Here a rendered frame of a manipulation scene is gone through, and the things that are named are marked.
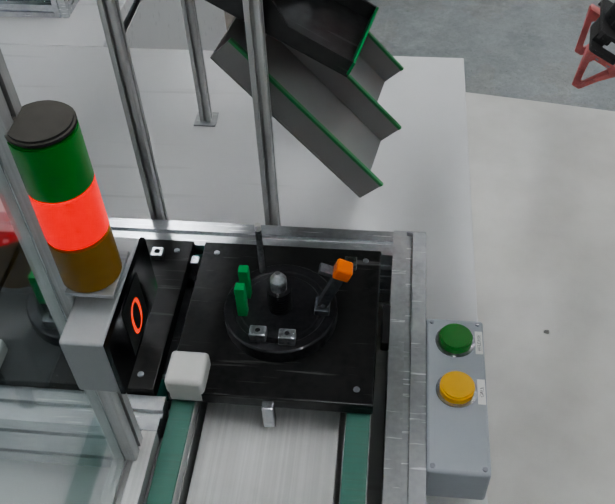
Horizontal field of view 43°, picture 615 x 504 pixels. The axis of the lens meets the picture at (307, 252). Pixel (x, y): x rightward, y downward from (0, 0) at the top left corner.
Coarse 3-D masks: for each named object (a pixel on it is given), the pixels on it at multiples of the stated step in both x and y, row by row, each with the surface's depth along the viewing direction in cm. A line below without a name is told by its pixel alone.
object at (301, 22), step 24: (216, 0) 93; (240, 0) 92; (264, 0) 91; (288, 0) 99; (312, 0) 101; (336, 0) 103; (360, 0) 102; (264, 24) 93; (288, 24) 96; (312, 24) 98; (336, 24) 100; (360, 24) 102; (312, 48) 94; (336, 48) 97; (360, 48) 96
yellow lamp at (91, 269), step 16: (112, 240) 63; (64, 256) 60; (80, 256) 60; (96, 256) 61; (112, 256) 63; (64, 272) 62; (80, 272) 62; (96, 272) 62; (112, 272) 64; (80, 288) 63; (96, 288) 63
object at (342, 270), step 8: (320, 264) 91; (336, 264) 90; (344, 264) 90; (352, 264) 91; (320, 272) 90; (328, 272) 91; (336, 272) 90; (344, 272) 90; (352, 272) 90; (336, 280) 91; (344, 280) 91; (328, 288) 92; (336, 288) 92; (320, 296) 95; (328, 296) 93; (320, 304) 95; (328, 304) 95
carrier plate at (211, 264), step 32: (224, 256) 106; (256, 256) 105; (288, 256) 105; (320, 256) 105; (352, 256) 105; (224, 288) 102; (352, 288) 101; (192, 320) 98; (224, 320) 98; (352, 320) 97; (224, 352) 95; (320, 352) 94; (352, 352) 94; (224, 384) 92; (256, 384) 92; (288, 384) 91; (320, 384) 91; (352, 384) 91
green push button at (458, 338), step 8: (448, 328) 96; (456, 328) 96; (464, 328) 96; (440, 336) 95; (448, 336) 95; (456, 336) 95; (464, 336) 95; (472, 336) 95; (440, 344) 95; (448, 344) 94; (456, 344) 94; (464, 344) 94; (456, 352) 94
